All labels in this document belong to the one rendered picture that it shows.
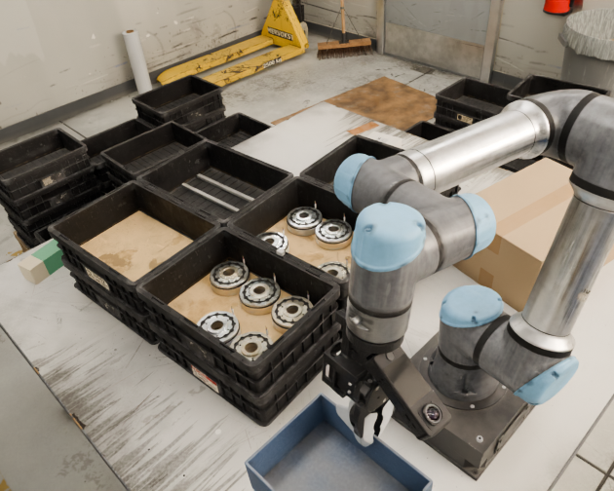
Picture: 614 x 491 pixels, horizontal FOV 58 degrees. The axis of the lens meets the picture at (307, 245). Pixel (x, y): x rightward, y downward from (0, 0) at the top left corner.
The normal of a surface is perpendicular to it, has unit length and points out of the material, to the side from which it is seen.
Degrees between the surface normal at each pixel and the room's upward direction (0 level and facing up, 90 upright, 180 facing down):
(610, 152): 71
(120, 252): 0
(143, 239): 0
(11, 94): 90
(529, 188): 0
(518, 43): 90
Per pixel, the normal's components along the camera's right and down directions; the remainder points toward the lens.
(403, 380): 0.34, -0.50
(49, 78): 0.70, 0.42
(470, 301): -0.18, -0.83
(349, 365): 0.04, -0.83
